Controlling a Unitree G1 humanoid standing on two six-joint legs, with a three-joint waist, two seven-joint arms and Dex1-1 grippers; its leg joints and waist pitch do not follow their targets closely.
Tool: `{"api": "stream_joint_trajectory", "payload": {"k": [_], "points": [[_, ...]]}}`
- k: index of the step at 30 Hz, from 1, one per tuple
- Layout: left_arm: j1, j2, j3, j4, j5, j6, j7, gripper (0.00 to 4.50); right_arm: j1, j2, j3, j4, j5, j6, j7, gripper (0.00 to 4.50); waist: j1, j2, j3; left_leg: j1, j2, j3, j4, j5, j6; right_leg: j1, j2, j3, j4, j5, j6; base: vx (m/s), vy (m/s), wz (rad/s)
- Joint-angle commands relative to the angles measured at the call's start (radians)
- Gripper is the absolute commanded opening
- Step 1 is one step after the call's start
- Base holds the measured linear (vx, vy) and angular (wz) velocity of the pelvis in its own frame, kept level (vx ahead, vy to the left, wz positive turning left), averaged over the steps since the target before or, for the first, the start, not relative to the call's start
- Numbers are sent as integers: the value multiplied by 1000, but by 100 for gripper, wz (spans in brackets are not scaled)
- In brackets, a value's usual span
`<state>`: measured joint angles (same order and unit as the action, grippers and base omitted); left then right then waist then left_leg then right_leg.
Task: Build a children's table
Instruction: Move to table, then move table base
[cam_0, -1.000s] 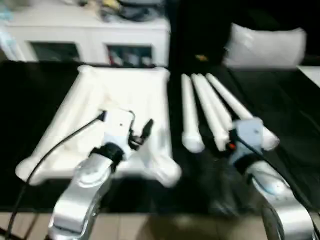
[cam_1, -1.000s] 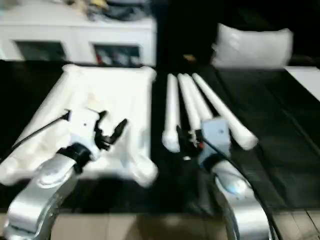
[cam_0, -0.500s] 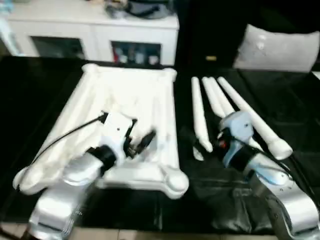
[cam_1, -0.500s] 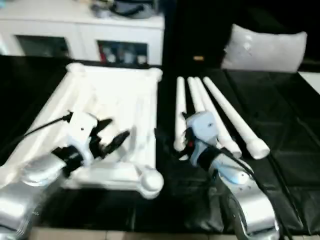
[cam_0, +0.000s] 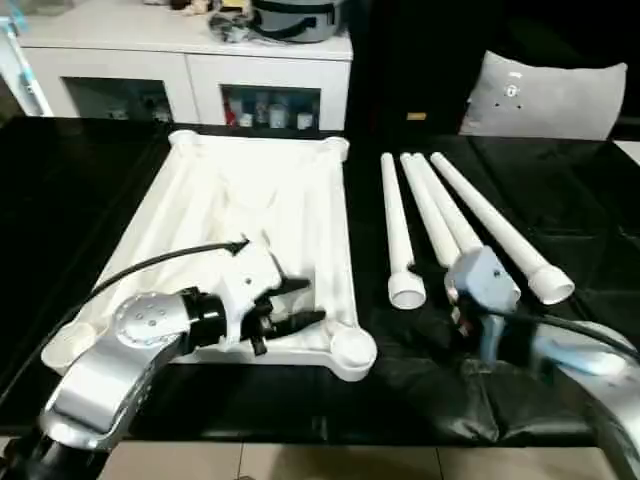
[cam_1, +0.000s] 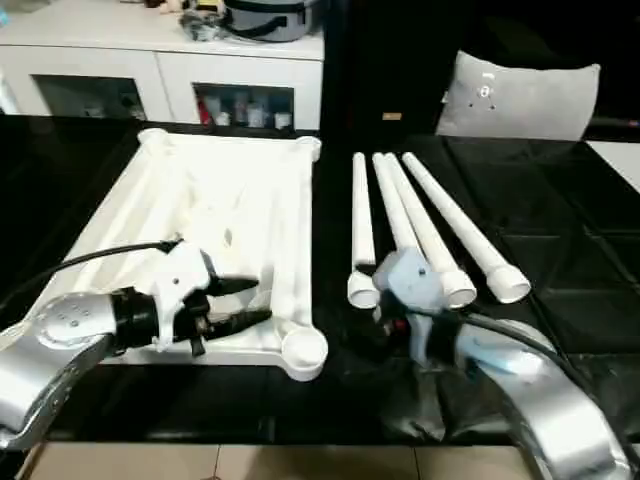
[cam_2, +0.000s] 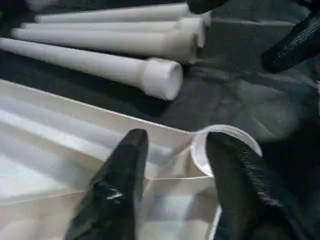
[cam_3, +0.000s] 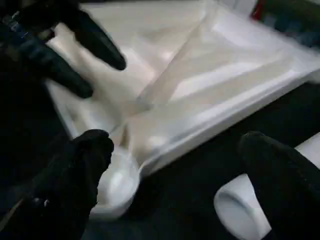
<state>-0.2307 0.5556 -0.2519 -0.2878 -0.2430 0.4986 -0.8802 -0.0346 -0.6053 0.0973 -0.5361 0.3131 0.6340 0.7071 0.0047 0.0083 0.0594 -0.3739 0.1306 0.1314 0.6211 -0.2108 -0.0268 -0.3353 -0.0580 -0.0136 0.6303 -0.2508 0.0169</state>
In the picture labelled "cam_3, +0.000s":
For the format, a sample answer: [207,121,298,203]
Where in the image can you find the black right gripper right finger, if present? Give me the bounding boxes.
[237,131,320,240]

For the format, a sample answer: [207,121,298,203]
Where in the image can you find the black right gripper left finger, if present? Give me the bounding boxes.
[0,128,115,240]

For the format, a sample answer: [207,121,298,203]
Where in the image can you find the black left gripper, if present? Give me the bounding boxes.
[0,3,126,99]

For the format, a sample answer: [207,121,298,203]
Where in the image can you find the white plastic table leg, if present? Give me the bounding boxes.
[214,132,320,240]

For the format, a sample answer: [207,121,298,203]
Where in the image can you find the white plastic table top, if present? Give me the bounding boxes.
[46,0,320,221]

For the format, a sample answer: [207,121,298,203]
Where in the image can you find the black work mat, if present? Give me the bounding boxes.
[0,72,320,240]

